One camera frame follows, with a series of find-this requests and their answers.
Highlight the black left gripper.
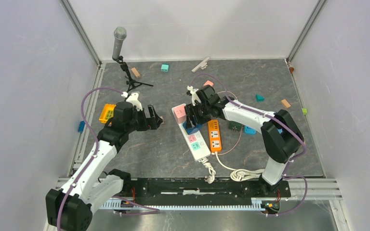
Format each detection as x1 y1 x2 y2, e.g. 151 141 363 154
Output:
125 104 162 133

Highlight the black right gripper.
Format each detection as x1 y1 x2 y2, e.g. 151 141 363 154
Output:
185 101 212 128

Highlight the pink cube socket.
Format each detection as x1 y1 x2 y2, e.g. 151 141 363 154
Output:
172 103 186 124

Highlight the white multicolour power strip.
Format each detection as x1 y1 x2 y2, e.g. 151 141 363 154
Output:
177 123 211 161

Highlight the blue cube socket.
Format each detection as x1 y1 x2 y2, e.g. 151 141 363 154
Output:
183 123 202 135

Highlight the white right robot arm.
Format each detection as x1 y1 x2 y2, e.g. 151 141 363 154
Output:
185 85 304 196

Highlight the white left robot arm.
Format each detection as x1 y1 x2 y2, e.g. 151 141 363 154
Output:
45 92 162 231

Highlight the orange power strip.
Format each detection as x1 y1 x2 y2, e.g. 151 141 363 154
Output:
208 119 222 153

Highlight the small pink charger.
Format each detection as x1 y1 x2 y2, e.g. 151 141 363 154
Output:
203 80 214 87

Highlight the dark green socket cube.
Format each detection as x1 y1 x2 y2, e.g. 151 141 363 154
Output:
228 121 244 132

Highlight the black tripod mic stand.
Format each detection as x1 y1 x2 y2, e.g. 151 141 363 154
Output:
113 56 154 96

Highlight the yellow toy crate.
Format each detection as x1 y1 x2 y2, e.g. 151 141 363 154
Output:
99 104 116 124

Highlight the teal cube block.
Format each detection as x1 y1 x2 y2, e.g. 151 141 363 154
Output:
160 64 170 72

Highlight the tan wooden block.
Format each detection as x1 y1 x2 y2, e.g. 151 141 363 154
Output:
131 67 141 78

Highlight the blue white lego brick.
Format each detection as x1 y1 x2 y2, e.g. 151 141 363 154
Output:
244 126 256 135

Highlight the teal triangle block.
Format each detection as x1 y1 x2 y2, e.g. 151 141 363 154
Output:
255 94 265 102

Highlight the grey microphone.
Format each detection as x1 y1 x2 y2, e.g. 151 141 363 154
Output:
112 26 127 60

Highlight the tan block right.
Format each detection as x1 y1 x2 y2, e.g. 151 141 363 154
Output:
281 99 291 109

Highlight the white plastic bracket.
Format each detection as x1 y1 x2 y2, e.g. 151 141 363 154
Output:
191 57 210 73

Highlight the white strip plug cable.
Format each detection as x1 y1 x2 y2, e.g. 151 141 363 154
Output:
199 157 217 185

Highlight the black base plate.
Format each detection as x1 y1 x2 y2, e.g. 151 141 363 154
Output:
117 178 291 206

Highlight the coiled white cable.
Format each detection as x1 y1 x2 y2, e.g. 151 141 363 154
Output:
215 152 265 182

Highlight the blue clip on rail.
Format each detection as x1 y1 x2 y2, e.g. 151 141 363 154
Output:
78 121 85 134

